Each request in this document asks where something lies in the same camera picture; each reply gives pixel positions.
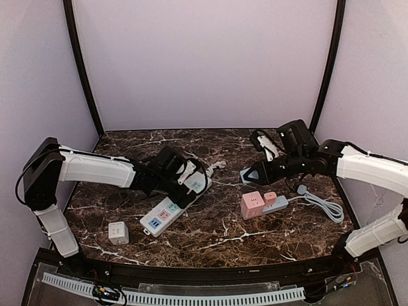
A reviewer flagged grey-blue power strip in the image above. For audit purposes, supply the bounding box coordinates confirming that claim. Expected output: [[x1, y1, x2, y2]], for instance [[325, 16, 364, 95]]
[[240, 196, 289, 221]]

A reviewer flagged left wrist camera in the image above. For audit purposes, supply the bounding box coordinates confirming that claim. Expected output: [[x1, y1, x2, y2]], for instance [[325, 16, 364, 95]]
[[176, 158, 203, 186]]

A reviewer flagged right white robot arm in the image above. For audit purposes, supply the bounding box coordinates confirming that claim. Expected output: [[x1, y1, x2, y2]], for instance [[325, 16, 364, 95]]
[[242, 119, 407, 258]]

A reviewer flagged black frame post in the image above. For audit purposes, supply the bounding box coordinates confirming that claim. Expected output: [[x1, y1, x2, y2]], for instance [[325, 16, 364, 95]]
[[309, 0, 346, 135], [62, 0, 105, 138]]

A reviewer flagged right black frame post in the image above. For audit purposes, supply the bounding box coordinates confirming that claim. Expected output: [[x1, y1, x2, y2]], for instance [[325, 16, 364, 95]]
[[309, 0, 346, 135]]

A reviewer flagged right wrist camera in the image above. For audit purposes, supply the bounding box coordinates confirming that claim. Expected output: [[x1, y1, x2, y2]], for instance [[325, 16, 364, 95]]
[[249, 129, 285, 162]]

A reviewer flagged large pink cube socket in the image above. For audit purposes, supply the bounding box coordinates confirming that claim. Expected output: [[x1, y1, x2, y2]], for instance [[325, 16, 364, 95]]
[[240, 191, 265, 220]]

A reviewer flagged small pink plug adapter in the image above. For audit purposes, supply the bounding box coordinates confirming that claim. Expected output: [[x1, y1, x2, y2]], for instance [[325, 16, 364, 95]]
[[263, 192, 277, 207]]

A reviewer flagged grey power strip cable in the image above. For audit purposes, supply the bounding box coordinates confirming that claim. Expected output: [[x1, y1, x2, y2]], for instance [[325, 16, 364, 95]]
[[286, 184, 345, 223]]

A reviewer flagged black front table rail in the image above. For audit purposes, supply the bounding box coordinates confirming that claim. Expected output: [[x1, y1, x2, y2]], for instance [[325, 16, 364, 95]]
[[42, 249, 361, 288]]

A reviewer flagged white slotted cable duct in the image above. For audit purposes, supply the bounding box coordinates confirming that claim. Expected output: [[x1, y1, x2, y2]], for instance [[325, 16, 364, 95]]
[[41, 272, 305, 305]]

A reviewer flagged white multicolour power strip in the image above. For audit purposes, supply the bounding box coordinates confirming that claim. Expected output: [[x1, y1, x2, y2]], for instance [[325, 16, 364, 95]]
[[140, 161, 226, 238]]

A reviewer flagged left black frame post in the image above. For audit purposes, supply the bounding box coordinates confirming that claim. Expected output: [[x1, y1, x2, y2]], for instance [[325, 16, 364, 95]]
[[62, 0, 105, 138]]

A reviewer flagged small blue plug adapter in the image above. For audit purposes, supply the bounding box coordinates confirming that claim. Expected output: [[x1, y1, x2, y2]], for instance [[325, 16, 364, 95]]
[[240, 168, 259, 184]]

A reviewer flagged white cube socket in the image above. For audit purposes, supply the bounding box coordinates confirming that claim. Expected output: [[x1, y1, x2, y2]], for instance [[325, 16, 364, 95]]
[[108, 221, 129, 245]]

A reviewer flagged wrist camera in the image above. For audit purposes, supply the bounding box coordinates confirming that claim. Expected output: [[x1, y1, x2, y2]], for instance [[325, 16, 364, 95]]
[[176, 158, 203, 186], [249, 129, 285, 162]]

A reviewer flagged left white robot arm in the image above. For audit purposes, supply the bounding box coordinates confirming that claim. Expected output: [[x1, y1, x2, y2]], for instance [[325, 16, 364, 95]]
[[15, 137, 210, 258]]

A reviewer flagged small circuit board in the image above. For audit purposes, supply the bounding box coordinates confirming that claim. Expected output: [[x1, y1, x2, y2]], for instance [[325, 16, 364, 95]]
[[92, 286, 120, 301]]

